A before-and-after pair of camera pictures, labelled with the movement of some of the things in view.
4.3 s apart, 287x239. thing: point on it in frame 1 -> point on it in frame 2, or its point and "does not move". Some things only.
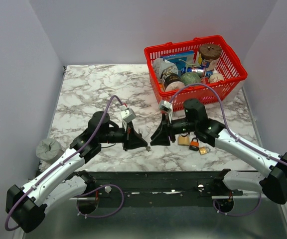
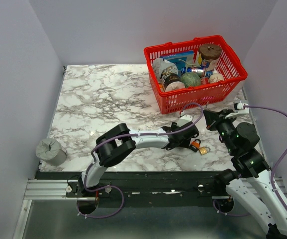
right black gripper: x=161 y=137 -> x=211 y=118
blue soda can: x=201 y=71 does not move
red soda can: x=205 y=80 does not move
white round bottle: x=215 y=76 does not move
